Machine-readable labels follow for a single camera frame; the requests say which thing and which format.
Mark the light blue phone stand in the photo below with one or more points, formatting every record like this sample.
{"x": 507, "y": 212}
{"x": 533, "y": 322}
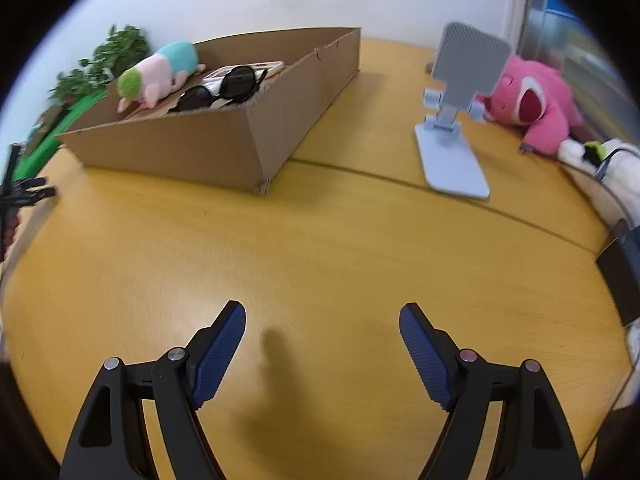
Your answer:
{"x": 450, "y": 160}

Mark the pink and teal plush toy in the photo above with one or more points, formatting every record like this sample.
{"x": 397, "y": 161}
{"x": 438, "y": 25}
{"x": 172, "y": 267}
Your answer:
{"x": 160, "y": 67}

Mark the small potted green plant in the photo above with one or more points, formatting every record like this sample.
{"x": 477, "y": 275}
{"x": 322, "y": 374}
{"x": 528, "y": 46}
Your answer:
{"x": 75, "y": 85}

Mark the dark flat box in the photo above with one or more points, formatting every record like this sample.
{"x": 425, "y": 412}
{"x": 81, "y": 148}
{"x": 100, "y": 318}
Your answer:
{"x": 622, "y": 270}

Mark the large potted green plant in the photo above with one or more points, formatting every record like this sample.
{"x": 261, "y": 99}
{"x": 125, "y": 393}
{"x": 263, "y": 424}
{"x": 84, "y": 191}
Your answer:
{"x": 117, "y": 50}

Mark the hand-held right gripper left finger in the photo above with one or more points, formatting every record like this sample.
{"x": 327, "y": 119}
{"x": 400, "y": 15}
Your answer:
{"x": 220, "y": 350}

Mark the pink plush bear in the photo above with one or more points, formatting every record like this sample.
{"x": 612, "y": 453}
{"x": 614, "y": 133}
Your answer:
{"x": 545, "y": 90}

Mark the brown cardboard box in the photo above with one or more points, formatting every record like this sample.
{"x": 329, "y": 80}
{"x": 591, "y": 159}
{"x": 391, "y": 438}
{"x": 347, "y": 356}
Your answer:
{"x": 200, "y": 145}

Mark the black sunglasses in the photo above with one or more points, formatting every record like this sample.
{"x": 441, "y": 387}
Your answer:
{"x": 235, "y": 82}

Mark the grey glass door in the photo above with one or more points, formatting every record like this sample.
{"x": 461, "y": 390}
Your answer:
{"x": 545, "y": 35}

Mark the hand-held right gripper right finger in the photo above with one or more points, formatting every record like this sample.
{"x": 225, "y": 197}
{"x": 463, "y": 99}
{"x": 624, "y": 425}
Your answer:
{"x": 425, "y": 355}

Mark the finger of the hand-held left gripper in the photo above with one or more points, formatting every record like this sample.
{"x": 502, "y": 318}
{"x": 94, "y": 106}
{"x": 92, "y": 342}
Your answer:
{"x": 34, "y": 182}
{"x": 42, "y": 195}

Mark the white plush toy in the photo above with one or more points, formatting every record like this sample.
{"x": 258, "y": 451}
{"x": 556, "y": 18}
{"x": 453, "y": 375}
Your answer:
{"x": 625, "y": 185}

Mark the green tablecloth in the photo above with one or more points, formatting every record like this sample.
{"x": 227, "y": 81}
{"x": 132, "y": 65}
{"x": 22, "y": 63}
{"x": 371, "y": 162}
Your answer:
{"x": 70, "y": 120}

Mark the white clear phone case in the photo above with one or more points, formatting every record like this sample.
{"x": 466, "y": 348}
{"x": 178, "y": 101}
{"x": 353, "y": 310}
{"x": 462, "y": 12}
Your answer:
{"x": 270, "y": 66}

